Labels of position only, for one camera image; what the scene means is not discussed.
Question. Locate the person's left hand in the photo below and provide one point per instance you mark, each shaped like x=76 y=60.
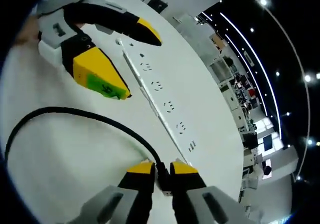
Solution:
x=28 y=29

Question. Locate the white USB port socket panel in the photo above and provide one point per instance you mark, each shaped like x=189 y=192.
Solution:
x=150 y=76

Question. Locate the black square device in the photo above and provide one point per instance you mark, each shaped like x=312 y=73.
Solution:
x=157 y=4

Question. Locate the thin ceiling light strip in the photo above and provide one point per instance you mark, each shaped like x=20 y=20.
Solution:
x=260 y=66

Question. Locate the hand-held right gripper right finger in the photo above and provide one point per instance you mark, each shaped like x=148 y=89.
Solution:
x=192 y=199

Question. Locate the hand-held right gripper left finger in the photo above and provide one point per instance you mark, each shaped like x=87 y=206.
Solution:
x=132 y=199

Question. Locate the dark wall monitor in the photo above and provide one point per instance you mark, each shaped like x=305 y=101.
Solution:
x=267 y=142

